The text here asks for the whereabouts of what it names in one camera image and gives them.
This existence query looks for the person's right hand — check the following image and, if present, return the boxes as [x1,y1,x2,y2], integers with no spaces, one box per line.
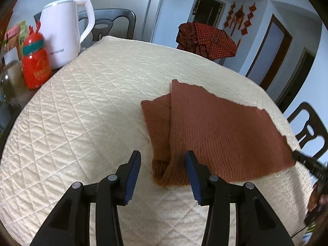
[307,181,328,212]

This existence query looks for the red checkered cloth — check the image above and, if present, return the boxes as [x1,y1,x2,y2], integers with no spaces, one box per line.
[176,22,237,59]

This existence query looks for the brown framed door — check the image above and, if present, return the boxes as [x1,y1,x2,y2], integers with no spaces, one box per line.
[246,14,293,90]

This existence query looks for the red knot wall decorations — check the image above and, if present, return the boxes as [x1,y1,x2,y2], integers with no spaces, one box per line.
[224,2,257,36]

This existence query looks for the dark framed door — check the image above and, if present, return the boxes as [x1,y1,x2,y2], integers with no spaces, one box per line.
[277,47,315,113]

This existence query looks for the dark window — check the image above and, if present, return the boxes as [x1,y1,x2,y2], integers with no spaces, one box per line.
[191,0,226,27]

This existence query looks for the pink and green box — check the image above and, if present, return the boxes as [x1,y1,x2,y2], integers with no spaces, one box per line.
[4,22,27,52]

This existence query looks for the grey plastic chair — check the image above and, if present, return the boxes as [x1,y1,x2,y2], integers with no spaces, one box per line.
[77,9,136,54]

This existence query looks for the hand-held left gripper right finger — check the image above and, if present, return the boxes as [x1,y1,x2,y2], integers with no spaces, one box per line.
[184,150,295,246]

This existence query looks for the cream quilted table cover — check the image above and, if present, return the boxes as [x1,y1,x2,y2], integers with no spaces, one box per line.
[0,35,317,246]

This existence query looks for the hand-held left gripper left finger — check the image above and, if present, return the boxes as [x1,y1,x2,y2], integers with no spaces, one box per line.
[29,150,142,246]

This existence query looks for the glass jar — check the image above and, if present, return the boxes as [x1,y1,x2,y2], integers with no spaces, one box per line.
[0,60,25,100]

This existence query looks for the dark brown plastic chair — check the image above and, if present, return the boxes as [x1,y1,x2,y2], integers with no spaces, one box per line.
[287,102,328,161]

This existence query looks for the red reindeer bottle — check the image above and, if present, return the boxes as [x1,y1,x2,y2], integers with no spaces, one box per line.
[22,20,53,90]

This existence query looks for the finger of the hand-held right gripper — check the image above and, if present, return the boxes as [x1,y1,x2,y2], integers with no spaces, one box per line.
[292,151,328,182]

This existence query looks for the black tray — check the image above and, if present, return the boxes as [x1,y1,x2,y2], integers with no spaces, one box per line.
[0,104,22,154]

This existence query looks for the rust brown knit sweater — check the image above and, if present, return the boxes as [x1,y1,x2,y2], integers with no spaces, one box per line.
[140,79,296,187]

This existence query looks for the white electric kettle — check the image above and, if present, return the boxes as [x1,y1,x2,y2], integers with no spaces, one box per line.
[40,0,96,69]

